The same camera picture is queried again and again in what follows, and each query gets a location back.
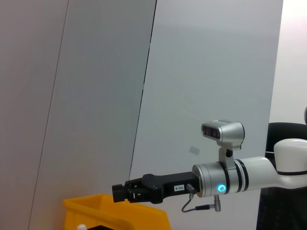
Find yellow plastic bin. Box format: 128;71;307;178
62;193;171;230

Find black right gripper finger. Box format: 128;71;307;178
112;191;145;204
112;179;144;194

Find grey right arm cable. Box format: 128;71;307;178
181;183;223;213

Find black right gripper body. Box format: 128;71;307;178
141;171;200;205

